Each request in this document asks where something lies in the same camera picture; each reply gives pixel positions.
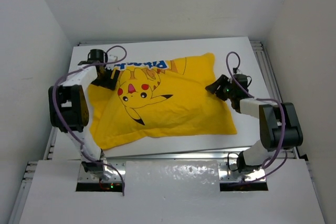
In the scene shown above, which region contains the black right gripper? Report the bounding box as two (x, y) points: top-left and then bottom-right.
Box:
(206, 74), (235, 101)

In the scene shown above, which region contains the yellow pillowcase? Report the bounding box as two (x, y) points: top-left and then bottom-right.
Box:
(88, 53), (237, 150)

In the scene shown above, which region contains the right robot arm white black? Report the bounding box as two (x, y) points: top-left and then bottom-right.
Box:
(205, 74), (303, 173)

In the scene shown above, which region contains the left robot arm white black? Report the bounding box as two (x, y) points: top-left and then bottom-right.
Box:
(48, 49), (120, 180)

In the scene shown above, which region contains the white front cover panel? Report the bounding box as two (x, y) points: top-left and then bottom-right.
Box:
(20, 159), (324, 223)

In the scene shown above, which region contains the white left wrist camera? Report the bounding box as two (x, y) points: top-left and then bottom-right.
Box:
(106, 55), (119, 68)

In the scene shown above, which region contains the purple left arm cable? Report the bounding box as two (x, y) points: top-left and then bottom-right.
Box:
(53, 45), (128, 197)

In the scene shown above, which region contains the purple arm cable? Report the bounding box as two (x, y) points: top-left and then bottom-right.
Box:
(53, 45), (128, 197)
(226, 52), (288, 184)

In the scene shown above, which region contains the black thin base cable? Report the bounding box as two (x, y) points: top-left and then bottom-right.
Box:
(227, 153), (244, 177)

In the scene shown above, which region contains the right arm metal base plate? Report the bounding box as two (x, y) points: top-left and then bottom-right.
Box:
(218, 159), (268, 192)

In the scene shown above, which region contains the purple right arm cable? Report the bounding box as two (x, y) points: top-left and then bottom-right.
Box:
(226, 52), (288, 184)

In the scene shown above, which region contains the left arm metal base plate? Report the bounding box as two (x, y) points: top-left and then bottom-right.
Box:
(76, 162), (123, 193)

